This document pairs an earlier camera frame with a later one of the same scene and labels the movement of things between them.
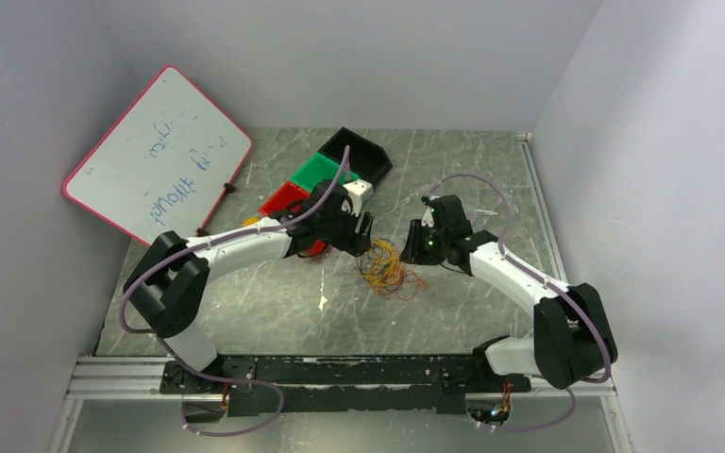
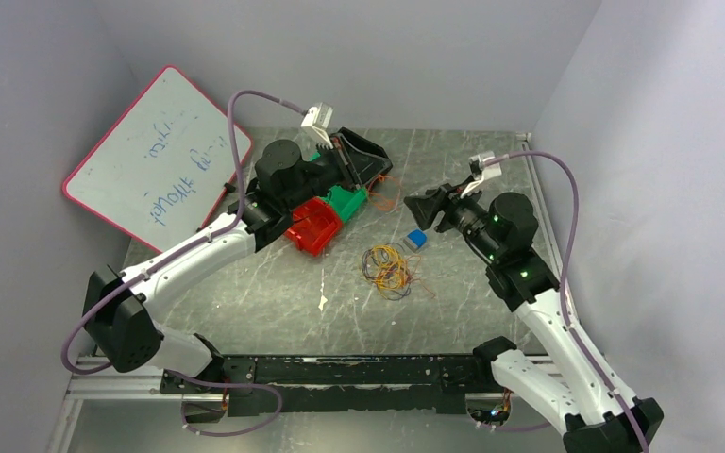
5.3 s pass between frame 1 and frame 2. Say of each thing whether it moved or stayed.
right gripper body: moved
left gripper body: moved
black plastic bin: stayed
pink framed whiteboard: stayed
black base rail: stayed
